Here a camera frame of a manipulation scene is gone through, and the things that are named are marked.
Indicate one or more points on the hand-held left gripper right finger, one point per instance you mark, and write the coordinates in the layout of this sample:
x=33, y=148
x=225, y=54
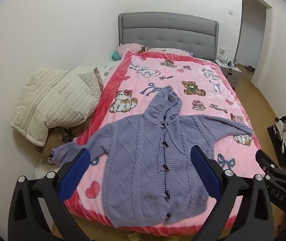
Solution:
x=206, y=175

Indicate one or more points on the white door frame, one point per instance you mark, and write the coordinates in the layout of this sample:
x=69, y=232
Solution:
x=240, y=25

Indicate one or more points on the teal plush toy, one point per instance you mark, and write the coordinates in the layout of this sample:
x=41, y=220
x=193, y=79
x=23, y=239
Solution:
x=115, y=55

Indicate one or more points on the pink printed blanket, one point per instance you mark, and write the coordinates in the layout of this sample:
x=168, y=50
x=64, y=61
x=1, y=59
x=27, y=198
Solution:
x=175, y=79

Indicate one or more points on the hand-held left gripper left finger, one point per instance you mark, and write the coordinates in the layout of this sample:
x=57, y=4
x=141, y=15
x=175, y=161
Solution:
x=74, y=174

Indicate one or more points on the white wall socket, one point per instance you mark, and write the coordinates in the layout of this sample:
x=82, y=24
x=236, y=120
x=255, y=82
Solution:
x=223, y=51

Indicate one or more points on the brown cloth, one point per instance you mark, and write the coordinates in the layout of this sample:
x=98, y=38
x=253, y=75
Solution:
x=55, y=138

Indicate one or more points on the white light switch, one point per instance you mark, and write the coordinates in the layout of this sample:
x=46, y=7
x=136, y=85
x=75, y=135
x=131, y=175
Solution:
x=230, y=11

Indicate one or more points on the pink plush pillow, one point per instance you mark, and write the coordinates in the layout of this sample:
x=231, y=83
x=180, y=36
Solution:
x=130, y=47

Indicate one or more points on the grey upholstered headboard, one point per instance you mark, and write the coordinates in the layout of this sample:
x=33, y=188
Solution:
x=169, y=34

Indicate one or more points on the grey nightstand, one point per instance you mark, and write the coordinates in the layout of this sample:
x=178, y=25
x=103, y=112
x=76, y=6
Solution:
x=230, y=74

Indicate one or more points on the cream quilted jacket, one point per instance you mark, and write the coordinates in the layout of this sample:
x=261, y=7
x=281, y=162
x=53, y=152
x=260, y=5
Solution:
x=55, y=100

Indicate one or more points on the pair of dark shoes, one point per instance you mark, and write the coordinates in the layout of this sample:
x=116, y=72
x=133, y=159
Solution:
x=250, y=68

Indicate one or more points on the purple knitted hooded cardigan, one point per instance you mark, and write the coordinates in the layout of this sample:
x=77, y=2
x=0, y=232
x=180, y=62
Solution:
x=132, y=155

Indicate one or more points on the white dotted bed sheet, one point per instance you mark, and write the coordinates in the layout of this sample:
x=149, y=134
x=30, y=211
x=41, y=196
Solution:
x=107, y=71

